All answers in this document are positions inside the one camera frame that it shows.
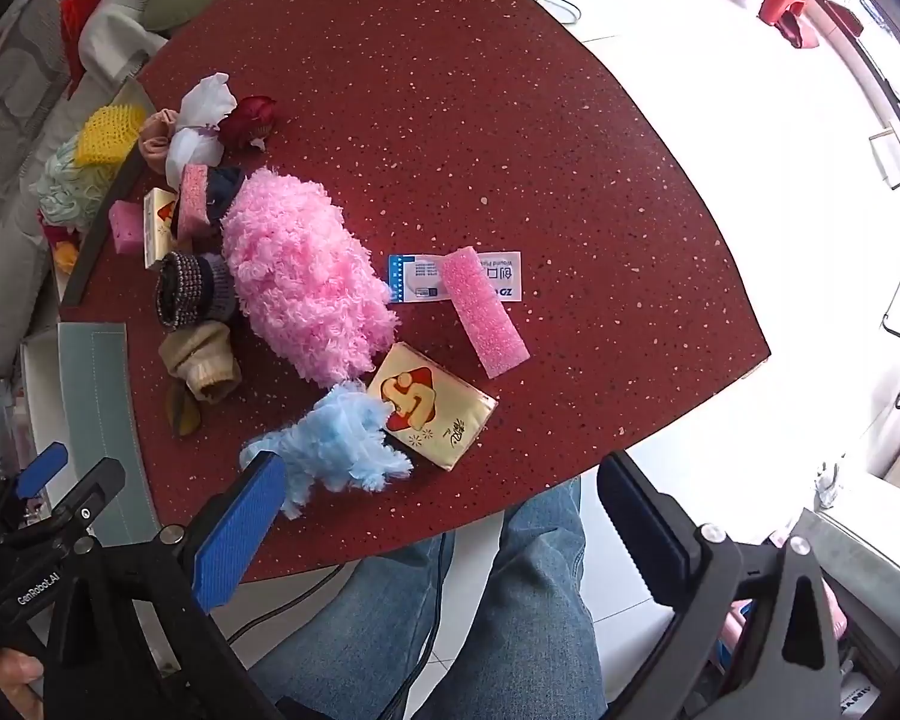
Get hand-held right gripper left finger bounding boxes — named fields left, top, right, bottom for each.
left=45, top=452, right=287, bottom=720

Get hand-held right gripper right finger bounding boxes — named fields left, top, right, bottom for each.
left=597, top=451, right=845, bottom=720

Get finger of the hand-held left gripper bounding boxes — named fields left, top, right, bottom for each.
left=0, top=442, right=70, bottom=533
left=0, top=457, right=127, bottom=563

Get light blue fluffy cloth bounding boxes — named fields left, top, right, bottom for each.
left=240, top=381, right=413, bottom=522

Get beige knit sock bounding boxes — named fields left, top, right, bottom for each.
left=157, top=321, right=242, bottom=402

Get dark knitted sock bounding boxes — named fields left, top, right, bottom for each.
left=155, top=251, right=237, bottom=331

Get pink fluffy cloth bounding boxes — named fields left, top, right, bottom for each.
left=221, top=167, right=402, bottom=389

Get pink foam strip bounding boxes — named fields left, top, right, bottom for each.
left=439, top=246, right=531, bottom=380

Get white blue plaster packet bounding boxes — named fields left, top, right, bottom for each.
left=388, top=250, right=524, bottom=305

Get white cloth bag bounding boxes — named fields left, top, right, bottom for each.
left=165, top=73, right=239, bottom=187

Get person's left hand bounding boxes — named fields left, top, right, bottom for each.
left=0, top=649, right=46, bottom=706

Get person's blue jeans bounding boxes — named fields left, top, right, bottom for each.
left=247, top=476, right=608, bottom=720

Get gold tissue packet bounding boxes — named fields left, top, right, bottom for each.
left=142, top=187, right=181, bottom=271
left=365, top=343, right=498, bottom=472

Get small pink sponge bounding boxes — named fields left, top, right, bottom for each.
left=109, top=200, right=147, bottom=245

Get mint green bath pouf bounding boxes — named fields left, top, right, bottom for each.
left=34, top=136, right=113, bottom=230

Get grey shallow tray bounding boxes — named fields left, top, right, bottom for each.
left=58, top=79, right=158, bottom=308

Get pink knitted sock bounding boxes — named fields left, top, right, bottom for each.
left=176, top=163, right=212, bottom=239

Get dark blue cloth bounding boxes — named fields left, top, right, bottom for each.
left=206, top=166, right=247, bottom=215

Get grey patterned sofa cover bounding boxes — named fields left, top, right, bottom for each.
left=0, top=0, right=166, bottom=391

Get yellow knit cloth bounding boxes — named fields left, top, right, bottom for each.
left=73, top=101, right=147, bottom=166

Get peach knit sock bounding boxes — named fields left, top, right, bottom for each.
left=138, top=110, right=185, bottom=182

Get dark red fabric rose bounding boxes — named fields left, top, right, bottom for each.
left=217, top=95, right=278, bottom=152

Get white sofa cushion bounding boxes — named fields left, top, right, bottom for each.
left=79, top=0, right=170, bottom=85

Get red embroidered cushion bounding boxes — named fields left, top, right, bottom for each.
left=60, top=0, right=107, bottom=100

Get black power cable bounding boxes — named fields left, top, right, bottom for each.
left=229, top=564, right=346, bottom=642

